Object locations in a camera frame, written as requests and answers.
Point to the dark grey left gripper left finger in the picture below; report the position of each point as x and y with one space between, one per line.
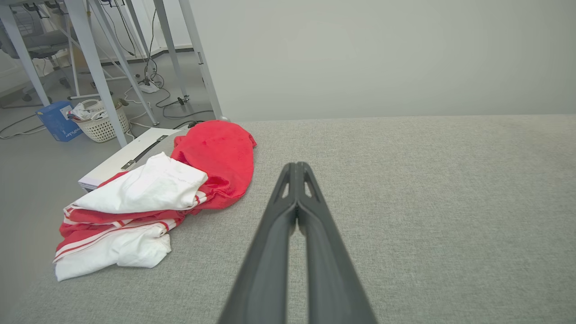
265 252

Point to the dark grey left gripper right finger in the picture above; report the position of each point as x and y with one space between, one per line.
328 261

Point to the red and white shirt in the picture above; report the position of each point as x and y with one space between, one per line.
216 157

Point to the white power strip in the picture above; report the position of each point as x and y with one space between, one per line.
148 86

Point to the white plastic laundry basket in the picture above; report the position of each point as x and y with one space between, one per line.
102 129

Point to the blue cardboard box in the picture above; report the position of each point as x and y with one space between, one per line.
58 123

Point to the grey office chair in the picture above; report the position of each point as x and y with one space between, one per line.
40 45

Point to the white metal desk frame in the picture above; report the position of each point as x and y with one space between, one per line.
90 49

